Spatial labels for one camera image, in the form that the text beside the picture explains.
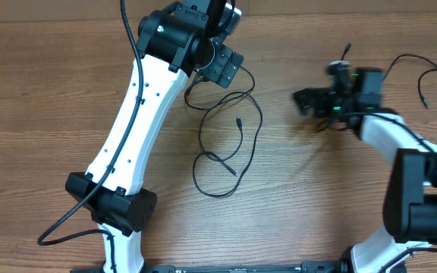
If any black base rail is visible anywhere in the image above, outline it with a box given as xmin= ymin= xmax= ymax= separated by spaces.
xmin=70 ymin=261 xmax=407 ymax=273

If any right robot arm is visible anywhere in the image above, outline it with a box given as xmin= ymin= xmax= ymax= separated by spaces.
xmin=292 ymin=63 xmax=437 ymax=272

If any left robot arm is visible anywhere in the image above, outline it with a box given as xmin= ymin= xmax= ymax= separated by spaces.
xmin=65 ymin=1 xmax=243 ymax=272

